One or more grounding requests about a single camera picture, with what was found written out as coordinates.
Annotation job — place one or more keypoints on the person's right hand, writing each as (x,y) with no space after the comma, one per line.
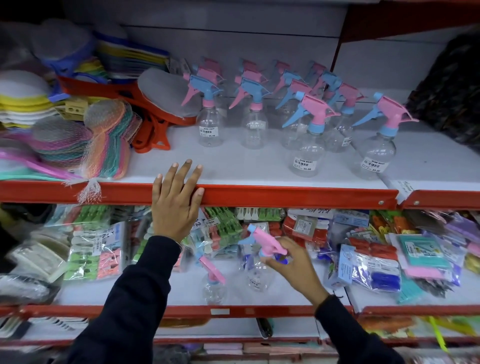
(300,272)

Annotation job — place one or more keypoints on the person's left hand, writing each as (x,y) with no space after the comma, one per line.
(173,212)

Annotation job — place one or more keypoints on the person's right thumb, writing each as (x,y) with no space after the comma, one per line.
(273,265)

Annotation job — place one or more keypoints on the person's left thumb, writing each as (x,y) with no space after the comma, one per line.
(198,197)

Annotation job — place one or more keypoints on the person's left middle finger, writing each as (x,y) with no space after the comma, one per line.
(185,172)

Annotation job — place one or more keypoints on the person's left little finger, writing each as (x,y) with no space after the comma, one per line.
(158,183)

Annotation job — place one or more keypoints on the pink-headed clear spray bottle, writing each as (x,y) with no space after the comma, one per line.
(213,285)
(259,275)

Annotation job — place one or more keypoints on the person's left forearm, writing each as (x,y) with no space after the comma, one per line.
(129,300)

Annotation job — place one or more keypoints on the person's right forearm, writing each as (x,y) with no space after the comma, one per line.
(352,333)

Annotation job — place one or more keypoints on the long red shelf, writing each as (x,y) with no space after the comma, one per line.
(150,311)
(262,195)

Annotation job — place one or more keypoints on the tall netted colourful scrubber pack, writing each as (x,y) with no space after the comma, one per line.
(108,138)

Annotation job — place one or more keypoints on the pile of clothes peg packets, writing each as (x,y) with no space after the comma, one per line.
(375,255)

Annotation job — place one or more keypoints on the round netted colourful scrubber pack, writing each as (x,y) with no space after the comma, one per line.
(60,142)

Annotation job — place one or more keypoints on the yellow plastic clip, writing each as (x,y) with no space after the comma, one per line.
(73,108)

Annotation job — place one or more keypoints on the pink plastic swatter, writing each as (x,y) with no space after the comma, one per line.
(33,163)

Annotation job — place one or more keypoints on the stack of colourful plastic plates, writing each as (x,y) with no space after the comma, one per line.
(127,56)

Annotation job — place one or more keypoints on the group of pink blue sprayers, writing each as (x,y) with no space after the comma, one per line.
(311,123)

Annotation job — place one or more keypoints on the pile of white plastic packets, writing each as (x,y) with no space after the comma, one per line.
(30,262)

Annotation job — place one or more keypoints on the white shelf price label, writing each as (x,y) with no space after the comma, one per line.
(402,187)

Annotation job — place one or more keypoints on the short red shelf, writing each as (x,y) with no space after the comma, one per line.
(442,198)
(420,310)

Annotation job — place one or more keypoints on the stack of white yellow sponges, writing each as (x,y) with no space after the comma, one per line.
(20,99)

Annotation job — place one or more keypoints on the pile of colourful packaged goods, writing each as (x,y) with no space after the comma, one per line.
(423,330)

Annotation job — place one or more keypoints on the stack of blue mesh strainers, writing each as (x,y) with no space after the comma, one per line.
(63,45)

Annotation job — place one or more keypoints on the dark patterned cloth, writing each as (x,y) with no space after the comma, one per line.
(450,93)

